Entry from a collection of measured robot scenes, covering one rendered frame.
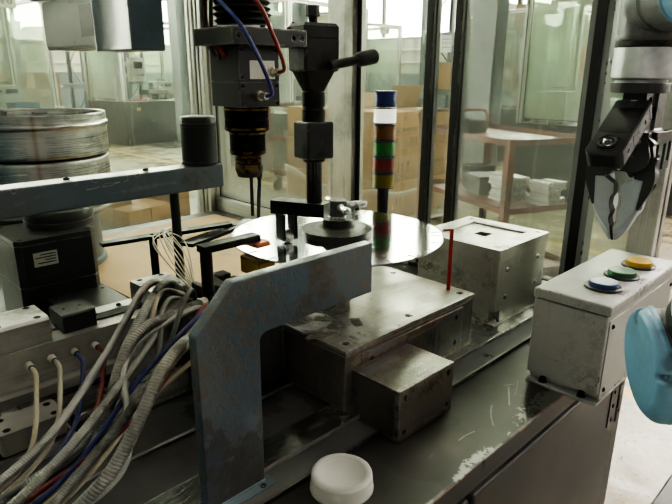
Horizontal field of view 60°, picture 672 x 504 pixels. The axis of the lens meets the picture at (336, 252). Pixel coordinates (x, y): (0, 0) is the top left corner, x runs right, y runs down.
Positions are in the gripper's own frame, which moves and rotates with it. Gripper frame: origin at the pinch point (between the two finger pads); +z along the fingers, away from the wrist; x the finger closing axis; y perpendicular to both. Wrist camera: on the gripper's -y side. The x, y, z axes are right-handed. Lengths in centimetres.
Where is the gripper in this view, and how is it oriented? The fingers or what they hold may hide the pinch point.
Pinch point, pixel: (611, 231)
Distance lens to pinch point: 89.6
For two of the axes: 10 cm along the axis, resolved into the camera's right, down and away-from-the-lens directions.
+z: 0.0, 9.5, 3.0
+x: -6.9, -2.2, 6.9
